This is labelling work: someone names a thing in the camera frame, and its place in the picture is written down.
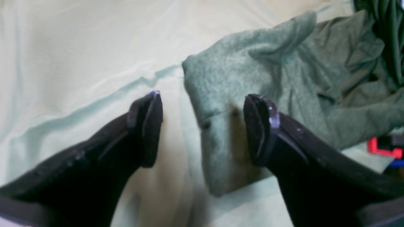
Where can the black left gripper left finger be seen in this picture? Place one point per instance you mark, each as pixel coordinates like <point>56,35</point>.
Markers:
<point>80,186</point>

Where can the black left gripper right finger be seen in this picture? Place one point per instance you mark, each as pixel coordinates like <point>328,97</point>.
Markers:
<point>320,186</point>

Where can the green long-sleeve T-shirt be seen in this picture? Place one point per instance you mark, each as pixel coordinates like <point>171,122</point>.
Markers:
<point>341,78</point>

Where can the red black corner clamp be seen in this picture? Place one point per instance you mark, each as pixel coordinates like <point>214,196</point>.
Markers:
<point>387,145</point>

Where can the light green table cloth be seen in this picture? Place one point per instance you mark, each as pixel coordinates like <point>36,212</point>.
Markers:
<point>68,67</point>

